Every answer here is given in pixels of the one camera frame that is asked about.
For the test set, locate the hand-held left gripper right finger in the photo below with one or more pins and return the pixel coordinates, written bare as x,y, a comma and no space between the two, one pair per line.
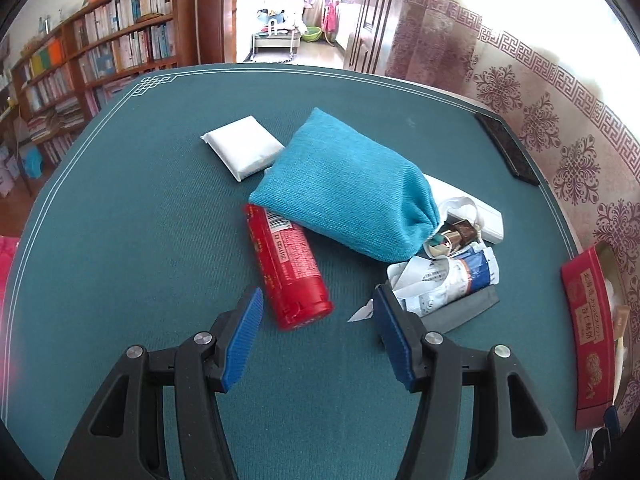
395,340

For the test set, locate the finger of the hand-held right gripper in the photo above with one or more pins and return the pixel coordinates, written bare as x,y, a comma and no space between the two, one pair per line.
612,421

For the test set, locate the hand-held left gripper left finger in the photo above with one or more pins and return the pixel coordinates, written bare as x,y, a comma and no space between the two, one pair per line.
242,340

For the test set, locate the red tissue packet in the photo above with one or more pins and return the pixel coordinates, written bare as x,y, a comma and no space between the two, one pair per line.
287,270

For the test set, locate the red rectangular box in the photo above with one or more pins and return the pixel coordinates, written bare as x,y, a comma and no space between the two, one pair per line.
590,320

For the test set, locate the white remote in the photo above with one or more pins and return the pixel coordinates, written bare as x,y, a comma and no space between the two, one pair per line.
492,222

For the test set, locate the white tissue packet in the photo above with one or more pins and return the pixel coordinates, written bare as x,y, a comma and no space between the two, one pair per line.
240,145

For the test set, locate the green desktop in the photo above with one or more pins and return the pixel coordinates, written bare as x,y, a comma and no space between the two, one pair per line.
150,210

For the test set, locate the blue and white packet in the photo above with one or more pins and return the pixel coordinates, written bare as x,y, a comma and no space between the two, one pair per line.
470,270

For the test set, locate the small brown bottle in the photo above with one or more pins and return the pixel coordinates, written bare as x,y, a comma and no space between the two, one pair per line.
462,232

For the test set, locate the black rectangular pad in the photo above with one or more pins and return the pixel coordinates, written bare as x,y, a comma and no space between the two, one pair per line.
505,147

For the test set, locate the green plastic basin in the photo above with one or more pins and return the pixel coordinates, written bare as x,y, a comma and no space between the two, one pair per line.
310,34

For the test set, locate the wooden door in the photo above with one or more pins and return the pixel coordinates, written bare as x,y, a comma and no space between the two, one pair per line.
370,25

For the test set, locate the pink hanging clothes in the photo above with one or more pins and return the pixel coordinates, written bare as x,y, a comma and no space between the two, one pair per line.
330,20

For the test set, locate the wooden bookshelf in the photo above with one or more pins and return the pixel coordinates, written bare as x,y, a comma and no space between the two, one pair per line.
125,35

